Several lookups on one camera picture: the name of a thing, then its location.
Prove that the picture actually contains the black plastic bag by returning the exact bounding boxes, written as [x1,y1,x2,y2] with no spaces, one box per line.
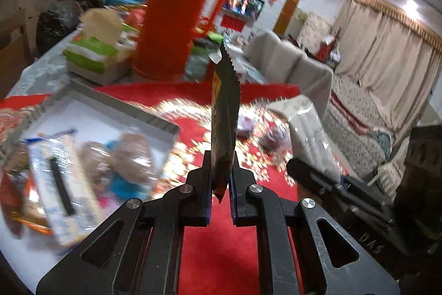
[36,1,83,55]

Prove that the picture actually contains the grey lace tablecloth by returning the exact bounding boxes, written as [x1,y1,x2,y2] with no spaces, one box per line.
[14,32,80,98]

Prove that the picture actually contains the wall television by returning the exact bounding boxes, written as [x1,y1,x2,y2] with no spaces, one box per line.
[223,0,265,20]

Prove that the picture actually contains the green plastic bag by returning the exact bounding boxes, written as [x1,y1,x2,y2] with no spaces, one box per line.
[186,32,225,81]

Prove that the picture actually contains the purple wrapped candy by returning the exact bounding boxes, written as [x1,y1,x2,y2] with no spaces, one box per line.
[236,117,256,137]
[259,129,287,150]

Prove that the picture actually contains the red paper sheet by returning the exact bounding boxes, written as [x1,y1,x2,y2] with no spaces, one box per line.
[221,14,246,31]

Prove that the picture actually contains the red thermos flask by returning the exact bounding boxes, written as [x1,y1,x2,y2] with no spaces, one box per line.
[131,0,225,81]

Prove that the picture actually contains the green tissue box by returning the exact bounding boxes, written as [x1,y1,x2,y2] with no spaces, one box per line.
[64,8,133,85]

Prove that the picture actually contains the clear plastic bag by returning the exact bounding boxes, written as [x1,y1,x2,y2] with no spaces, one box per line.
[267,98,348,178]

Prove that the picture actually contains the beige curtain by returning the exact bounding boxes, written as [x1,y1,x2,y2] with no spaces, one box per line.
[333,0,442,95]

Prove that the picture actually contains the white tray with striped rim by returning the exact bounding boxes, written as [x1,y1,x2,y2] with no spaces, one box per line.
[0,79,182,295]

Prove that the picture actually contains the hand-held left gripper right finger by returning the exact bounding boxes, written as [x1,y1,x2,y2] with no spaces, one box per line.
[228,157,399,295]

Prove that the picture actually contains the dark orange snack packet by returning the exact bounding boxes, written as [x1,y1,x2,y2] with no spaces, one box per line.
[209,41,242,204]

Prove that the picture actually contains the sofa with patterned cover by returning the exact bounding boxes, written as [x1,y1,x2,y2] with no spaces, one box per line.
[325,74,415,185]

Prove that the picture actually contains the red gold patterned tablecloth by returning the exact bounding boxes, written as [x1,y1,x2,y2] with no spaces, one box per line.
[0,82,346,295]

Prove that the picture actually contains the clear bread packet blue label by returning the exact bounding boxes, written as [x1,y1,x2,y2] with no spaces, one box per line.
[83,132,163,202]

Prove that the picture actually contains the sofa with white cover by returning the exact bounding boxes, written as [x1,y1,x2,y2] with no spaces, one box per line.
[243,30,334,109]

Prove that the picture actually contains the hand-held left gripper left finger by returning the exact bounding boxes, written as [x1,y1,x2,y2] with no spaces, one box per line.
[36,150,212,295]

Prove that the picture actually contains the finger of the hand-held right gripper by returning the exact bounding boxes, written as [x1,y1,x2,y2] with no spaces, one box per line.
[286,158,342,202]

